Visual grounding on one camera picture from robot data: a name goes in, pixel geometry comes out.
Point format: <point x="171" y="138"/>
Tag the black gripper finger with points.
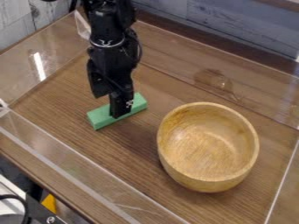
<point x="120" y="101"/>
<point x="98" y="83"/>

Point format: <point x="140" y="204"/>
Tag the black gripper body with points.
<point x="116" y="62"/>

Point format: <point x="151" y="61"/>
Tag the green foam block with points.
<point x="100" y="119"/>

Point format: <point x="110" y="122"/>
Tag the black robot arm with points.
<point x="111" y="18"/>

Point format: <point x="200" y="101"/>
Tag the brown wooden bowl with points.
<point x="207" y="146"/>

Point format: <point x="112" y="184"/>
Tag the black and yellow base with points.
<point x="38" y="214"/>

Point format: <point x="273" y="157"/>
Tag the clear acrylic corner bracket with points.
<point x="83" y="26"/>

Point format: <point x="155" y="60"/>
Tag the clear acrylic front wall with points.
<point x="90" y="189"/>

